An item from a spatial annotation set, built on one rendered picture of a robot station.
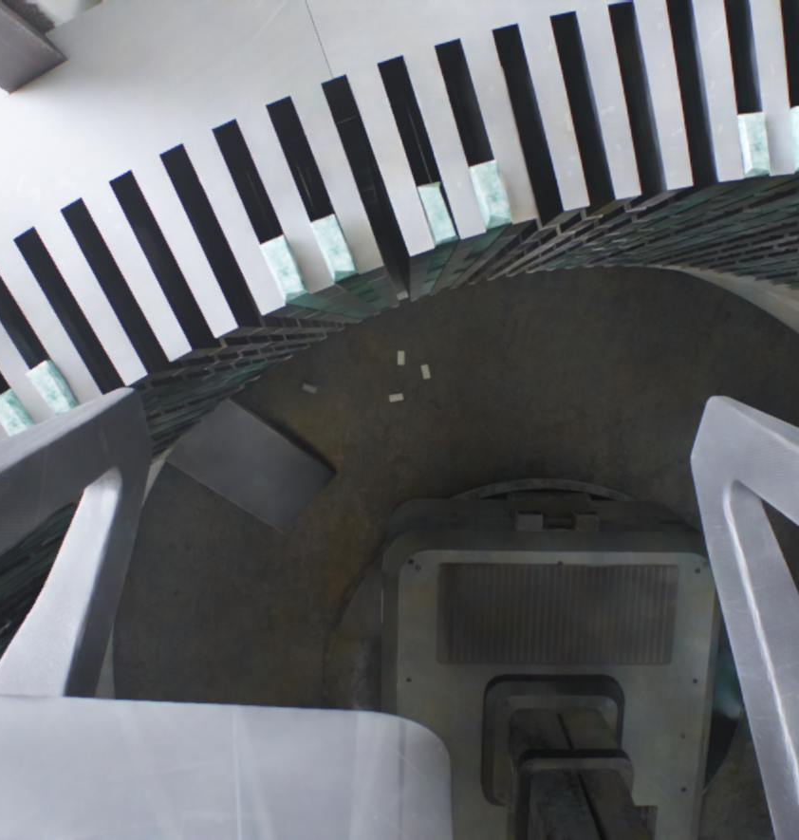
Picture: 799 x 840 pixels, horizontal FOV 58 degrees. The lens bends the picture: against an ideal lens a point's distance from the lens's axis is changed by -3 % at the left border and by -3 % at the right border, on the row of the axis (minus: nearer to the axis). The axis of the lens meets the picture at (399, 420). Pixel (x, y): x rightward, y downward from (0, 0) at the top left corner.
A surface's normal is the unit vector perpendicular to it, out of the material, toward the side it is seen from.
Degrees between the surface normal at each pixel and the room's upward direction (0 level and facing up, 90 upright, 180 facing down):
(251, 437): 25
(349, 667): 0
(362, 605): 0
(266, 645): 0
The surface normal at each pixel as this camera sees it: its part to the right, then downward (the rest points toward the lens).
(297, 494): 0.30, 0.38
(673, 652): -0.01, 0.12
